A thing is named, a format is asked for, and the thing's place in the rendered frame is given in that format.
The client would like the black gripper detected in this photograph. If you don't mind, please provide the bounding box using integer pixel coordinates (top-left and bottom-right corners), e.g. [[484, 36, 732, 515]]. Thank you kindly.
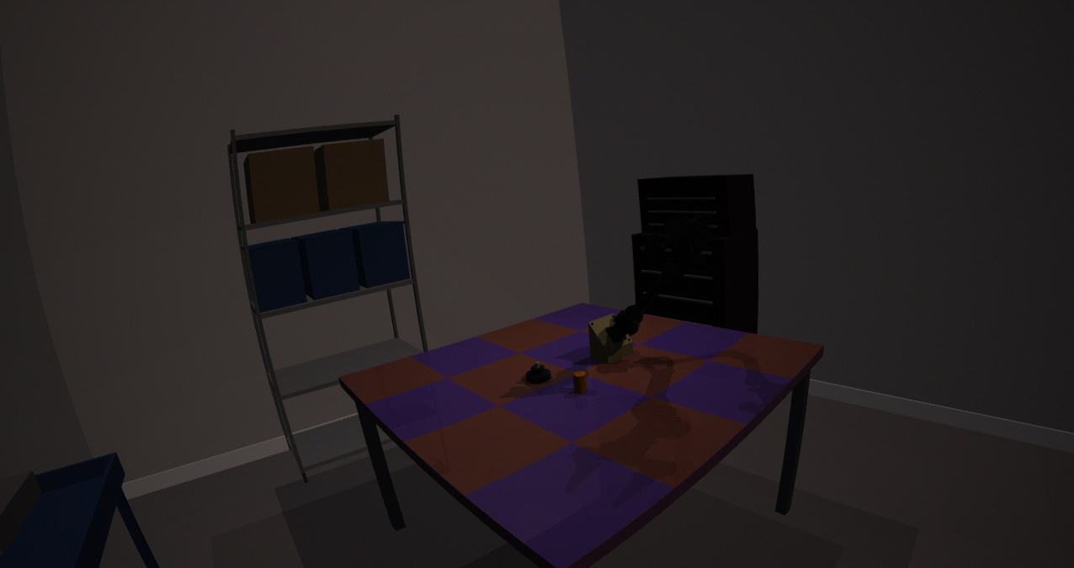
[[644, 215, 710, 263]]

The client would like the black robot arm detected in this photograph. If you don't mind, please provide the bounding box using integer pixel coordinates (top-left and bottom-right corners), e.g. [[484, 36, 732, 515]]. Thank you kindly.
[[605, 217, 714, 344]]

